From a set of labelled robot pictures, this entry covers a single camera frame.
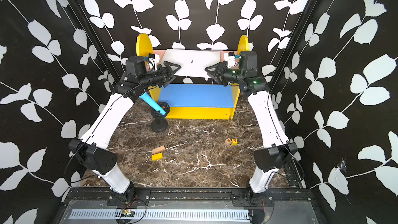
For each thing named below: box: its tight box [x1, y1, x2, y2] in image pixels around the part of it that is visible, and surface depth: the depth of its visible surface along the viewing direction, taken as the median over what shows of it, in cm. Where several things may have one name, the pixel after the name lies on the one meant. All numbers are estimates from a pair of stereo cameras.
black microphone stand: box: [150, 101, 170, 133], surface depth 100 cm
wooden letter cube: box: [224, 137, 233, 146], surface depth 94 cm
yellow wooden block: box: [151, 152, 164, 162], surface depth 89 cm
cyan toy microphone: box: [138, 91, 167, 116], surface depth 81 cm
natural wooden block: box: [151, 145, 166, 155], surface depth 92 cm
